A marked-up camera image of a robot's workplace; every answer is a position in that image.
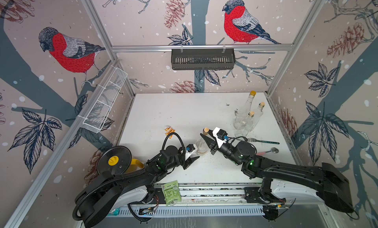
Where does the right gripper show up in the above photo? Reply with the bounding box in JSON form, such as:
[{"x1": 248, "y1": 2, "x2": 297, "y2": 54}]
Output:
[{"x1": 202, "y1": 128, "x2": 244, "y2": 167}]

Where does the tall corked glass bottle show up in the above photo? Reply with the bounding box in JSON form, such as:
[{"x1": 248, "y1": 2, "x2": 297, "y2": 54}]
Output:
[{"x1": 196, "y1": 128, "x2": 209, "y2": 155}]

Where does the orange label strip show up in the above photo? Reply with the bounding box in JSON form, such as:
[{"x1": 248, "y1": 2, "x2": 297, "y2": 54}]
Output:
[
  {"x1": 166, "y1": 129, "x2": 175, "y2": 136},
  {"x1": 165, "y1": 127, "x2": 175, "y2": 135}
]

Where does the yellow cap glass bottle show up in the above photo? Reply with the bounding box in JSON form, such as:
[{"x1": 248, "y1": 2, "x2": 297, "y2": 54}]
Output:
[{"x1": 233, "y1": 91, "x2": 257, "y2": 129}]

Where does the small corked labelled bottle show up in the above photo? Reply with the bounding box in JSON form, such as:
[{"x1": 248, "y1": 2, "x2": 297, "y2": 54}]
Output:
[{"x1": 251, "y1": 102, "x2": 265, "y2": 130}]

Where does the small corked glass bottle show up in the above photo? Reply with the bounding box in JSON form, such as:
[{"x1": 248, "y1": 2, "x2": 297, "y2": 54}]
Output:
[{"x1": 235, "y1": 111, "x2": 255, "y2": 137}]

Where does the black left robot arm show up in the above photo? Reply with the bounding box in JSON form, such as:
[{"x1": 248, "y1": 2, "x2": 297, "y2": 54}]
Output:
[{"x1": 72, "y1": 133, "x2": 199, "y2": 228}]

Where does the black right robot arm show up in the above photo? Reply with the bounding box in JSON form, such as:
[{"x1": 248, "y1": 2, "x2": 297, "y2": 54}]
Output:
[{"x1": 201, "y1": 132, "x2": 355, "y2": 216}]

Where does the green snack packet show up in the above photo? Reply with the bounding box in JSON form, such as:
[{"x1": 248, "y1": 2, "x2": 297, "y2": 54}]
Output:
[{"x1": 161, "y1": 180, "x2": 182, "y2": 206}]

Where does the Fox's candy bag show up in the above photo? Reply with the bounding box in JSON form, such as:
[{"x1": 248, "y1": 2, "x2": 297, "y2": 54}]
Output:
[{"x1": 108, "y1": 208, "x2": 120, "y2": 216}]

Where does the black hanging metal basket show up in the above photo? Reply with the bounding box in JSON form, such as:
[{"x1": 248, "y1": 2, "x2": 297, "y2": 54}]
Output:
[{"x1": 171, "y1": 48, "x2": 236, "y2": 70}]

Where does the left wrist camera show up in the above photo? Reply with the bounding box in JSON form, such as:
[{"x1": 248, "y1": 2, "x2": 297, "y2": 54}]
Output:
[{"x1": 184, "y1": 144, "x2": 197, "y2": 161}]

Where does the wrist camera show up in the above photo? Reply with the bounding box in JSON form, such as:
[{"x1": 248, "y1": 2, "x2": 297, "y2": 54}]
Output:
[
  {"x1": 184, "y1": 144, "x2": 197, "y2": 161},
  {"x1": 213, "y1": 127, "x2": 228, "y2": 149}
]

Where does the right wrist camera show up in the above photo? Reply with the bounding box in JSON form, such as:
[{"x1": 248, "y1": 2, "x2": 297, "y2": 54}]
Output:
[{"x1": 213, "y1": 127, "x2": 228, "y2": 149}]

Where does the green handled fork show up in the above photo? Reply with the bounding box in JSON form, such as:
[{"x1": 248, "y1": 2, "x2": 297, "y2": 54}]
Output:
[{"x1": 247, "y1": 138, "x2": 280, "y2": 145}]

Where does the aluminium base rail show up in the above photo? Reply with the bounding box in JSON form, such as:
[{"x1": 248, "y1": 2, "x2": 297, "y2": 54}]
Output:
[{"x1": 111, "y1": 180, "x2": 328, "y2": 220}]

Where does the pink handled spoon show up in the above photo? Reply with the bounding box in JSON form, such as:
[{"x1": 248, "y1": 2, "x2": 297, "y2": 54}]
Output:
[{"x1": 257, "y1": 147, "x2": 279, "y2": 156}]

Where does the white wire mesh basket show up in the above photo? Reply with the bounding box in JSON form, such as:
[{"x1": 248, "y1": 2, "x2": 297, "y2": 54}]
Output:
[{"x1": 81, "y1": 67, "x2": 128, "y2": 133}]

